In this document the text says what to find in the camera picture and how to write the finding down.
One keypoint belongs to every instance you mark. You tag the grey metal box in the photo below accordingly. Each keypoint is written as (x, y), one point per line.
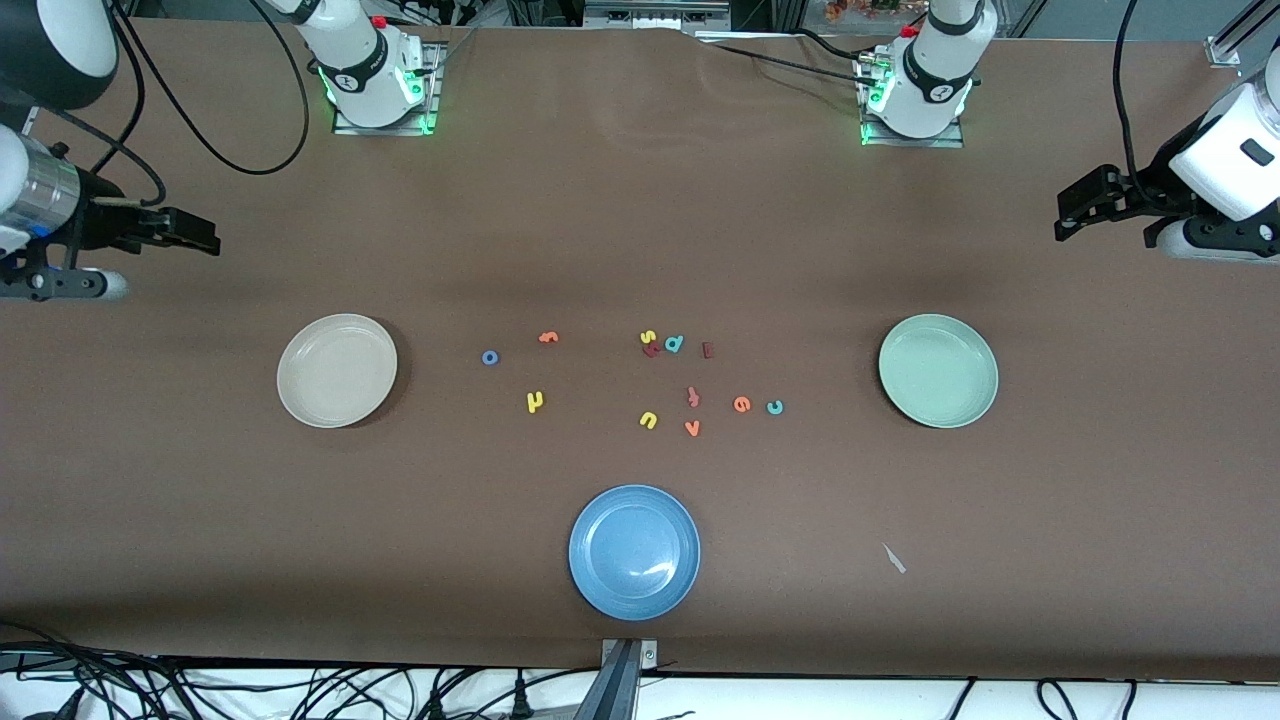
(655, 15)

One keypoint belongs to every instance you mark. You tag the beige brown round plate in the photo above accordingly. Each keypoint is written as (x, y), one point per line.
(337, 372)

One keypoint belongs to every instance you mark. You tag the orange flower decoration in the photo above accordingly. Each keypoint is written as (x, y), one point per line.
(860, 8)

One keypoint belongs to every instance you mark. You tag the grey metal camera mount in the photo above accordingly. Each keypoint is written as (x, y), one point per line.
(628, 655)

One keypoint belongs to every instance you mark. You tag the small white paper scrap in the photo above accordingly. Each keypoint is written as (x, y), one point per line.
(894, 559)

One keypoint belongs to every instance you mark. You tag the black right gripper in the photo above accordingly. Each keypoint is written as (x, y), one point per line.
(100, 217)

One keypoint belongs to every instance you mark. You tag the black power plug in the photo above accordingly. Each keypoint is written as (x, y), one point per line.
(436, 708)
(520, 700)

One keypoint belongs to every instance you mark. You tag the blue round plate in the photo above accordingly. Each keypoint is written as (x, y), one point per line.
(634, 550)

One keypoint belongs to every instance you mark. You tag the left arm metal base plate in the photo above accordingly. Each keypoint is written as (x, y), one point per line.
(930, 142)

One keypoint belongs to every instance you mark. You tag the light green round plate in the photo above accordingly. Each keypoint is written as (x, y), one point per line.
(938, 372)

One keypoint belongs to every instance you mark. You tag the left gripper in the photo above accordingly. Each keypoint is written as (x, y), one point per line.
(1146, 189)

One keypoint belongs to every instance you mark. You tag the brown table cover sheet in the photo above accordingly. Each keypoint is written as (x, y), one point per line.
(200, 500)

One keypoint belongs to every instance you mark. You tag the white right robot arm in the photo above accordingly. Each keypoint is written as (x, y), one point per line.
(360, 70)

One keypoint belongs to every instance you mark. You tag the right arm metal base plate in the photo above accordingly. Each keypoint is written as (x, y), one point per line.
(436, 70)

